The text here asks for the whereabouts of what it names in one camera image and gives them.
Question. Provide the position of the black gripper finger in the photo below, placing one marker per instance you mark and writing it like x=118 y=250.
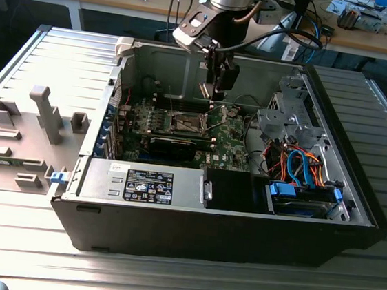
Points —
x=230 y=77

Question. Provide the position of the silver green CPU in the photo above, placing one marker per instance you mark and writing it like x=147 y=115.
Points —
x=204 y=90

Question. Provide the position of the thin metal locking lever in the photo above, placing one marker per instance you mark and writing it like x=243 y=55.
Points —
x=171 y=101

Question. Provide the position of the CPU socket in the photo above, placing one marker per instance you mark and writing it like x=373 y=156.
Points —
x=186 y=122

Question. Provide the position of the silver metal drive cage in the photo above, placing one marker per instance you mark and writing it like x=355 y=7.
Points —
x=272 y=123

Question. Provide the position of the green motherboard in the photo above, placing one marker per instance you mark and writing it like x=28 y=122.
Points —
x=228 y=145

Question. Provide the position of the black speaker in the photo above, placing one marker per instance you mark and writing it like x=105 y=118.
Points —
x=301 y=11

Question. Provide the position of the black graphics card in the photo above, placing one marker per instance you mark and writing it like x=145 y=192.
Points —
x=172 y=148

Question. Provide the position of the pale grey case latch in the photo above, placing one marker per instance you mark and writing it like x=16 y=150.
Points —
x=124 y=46

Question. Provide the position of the black plastic shroud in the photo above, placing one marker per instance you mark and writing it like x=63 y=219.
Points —
x=228 y=190

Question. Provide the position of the dark finned cooler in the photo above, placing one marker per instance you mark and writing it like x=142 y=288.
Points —
x=349 y=17

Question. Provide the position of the grey metal drive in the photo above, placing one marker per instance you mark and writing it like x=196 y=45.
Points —
x=371 y=21

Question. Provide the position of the hard disk in blue carrier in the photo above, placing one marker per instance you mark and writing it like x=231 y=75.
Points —
x=299 y=208

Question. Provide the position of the black open PC case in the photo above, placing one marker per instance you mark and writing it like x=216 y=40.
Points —
x=204 y=236

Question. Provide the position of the grey power supply unit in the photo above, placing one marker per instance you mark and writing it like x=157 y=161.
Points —
x=99 y=180

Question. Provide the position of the blue plastic clip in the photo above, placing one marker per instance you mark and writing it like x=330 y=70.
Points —
x=58 y=177

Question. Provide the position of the grey parts rack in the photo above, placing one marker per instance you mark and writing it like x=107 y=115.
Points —
x=26 y=117

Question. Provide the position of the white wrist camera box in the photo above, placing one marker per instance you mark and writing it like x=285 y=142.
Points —
x=185 y=38

